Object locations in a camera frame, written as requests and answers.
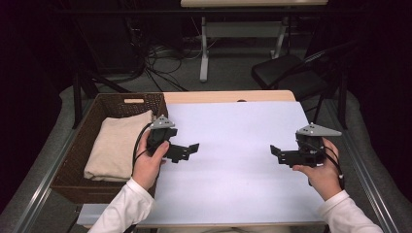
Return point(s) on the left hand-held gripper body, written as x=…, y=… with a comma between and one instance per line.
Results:
x=161, y=136

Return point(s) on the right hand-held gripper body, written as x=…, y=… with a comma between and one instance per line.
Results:
x=311, y=145

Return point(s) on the beige cloth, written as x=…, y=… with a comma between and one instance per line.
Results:
x=116, y=149

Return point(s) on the brown woven basket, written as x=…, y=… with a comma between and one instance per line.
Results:
x=73, y=155

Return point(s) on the person's right hand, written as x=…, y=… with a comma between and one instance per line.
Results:
x=324, y=178

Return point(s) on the person's left hand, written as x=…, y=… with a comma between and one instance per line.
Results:
x=147, y=168

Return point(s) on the white table mat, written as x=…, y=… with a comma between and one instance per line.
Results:
x=233, y=145

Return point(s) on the wooden table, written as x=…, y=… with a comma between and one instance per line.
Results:
x=226, y=96

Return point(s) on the black folding chair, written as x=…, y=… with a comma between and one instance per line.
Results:
x=285, y=73

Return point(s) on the black metal stand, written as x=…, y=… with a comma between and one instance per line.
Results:
x=77, y=97

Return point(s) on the white desk with metal legs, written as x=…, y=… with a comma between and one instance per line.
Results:
x=241, y=29

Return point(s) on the metal floor rail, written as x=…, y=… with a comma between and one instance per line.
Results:
x=362, y=174
x=42, y=181

